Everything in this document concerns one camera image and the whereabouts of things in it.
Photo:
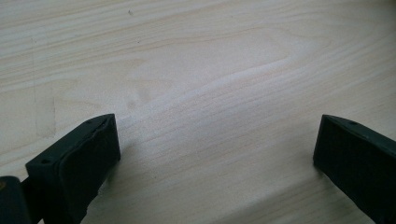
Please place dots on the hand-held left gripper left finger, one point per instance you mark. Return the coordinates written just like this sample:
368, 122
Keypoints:
74, 168

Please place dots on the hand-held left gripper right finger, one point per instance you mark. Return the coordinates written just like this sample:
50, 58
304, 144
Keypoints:
358, 161

